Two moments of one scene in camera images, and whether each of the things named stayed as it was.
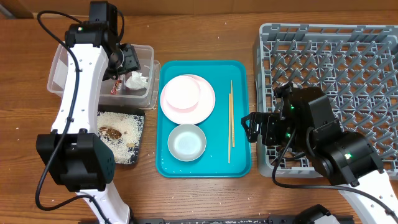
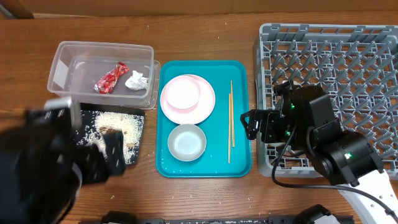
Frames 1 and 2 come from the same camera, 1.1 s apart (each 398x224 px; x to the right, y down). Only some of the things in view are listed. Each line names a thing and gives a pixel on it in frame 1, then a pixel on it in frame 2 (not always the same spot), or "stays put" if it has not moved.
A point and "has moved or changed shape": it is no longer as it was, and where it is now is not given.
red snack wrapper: x=115 y=90 has moved or changed shape
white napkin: x=137 y=81 stays put
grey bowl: x=186 y=142 stays put
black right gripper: x=268 y=119 stays put
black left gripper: x=132 y=61 to x=97 y=166
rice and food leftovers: x=122 y=132 stays put
